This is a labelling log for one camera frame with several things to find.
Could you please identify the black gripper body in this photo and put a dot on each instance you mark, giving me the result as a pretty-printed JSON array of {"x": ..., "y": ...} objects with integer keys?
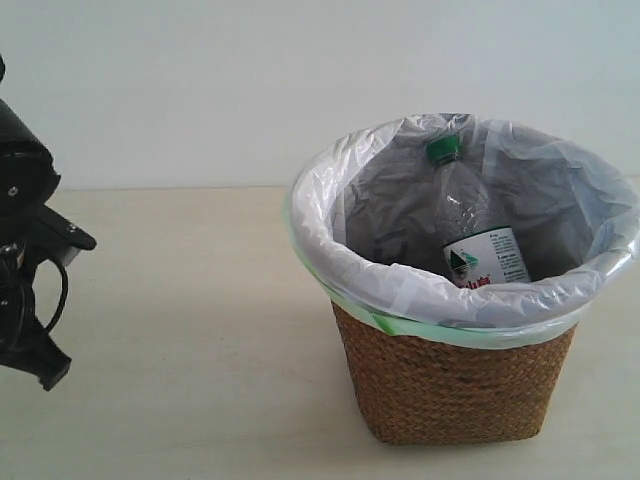
[{"x": 26, "y": 343}]

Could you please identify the green-capped clear water bottle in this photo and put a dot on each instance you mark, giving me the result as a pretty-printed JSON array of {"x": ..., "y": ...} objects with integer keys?
[{"x": 473, "y": 230}]

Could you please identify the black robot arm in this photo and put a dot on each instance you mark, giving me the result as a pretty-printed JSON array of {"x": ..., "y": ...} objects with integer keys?
[{"x": 28, "y": 180}]

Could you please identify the translucent white bin liner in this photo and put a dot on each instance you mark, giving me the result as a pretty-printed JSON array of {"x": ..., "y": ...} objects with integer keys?
[{"x": 360, "y": 216}]

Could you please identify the woven wicker waste basket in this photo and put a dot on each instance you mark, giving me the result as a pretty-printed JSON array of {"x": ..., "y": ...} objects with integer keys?
[{"x": 412, "y": 391}]

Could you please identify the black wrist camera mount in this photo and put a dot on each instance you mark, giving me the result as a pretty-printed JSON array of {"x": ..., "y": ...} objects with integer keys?
[{"x": 59, "y": 236}]

